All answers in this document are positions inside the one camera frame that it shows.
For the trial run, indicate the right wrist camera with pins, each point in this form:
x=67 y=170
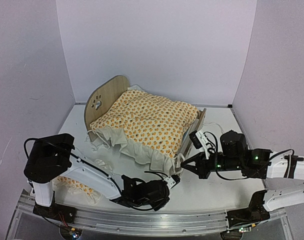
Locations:
x=202 y=142

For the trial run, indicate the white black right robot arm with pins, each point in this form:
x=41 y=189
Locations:
x=231 y=153

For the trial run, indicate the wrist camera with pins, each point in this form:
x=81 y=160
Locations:
x=202 y=142
x=172 y=180

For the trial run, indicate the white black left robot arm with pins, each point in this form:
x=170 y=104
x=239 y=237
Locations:
x=56 y=156

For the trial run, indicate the duck print small pillow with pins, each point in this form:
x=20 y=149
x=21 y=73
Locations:
x=75 y=187

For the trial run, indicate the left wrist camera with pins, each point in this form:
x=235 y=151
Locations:
x=172 y=180

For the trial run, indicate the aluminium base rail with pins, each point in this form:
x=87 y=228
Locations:
x=27 y=225

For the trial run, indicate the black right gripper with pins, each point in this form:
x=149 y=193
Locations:
x=201 y=171

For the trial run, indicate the duck print mattress cushion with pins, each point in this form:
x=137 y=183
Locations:
x=148 y=128

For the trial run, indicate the wooden striped pet bed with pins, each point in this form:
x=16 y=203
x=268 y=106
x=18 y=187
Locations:
x=104 y=96

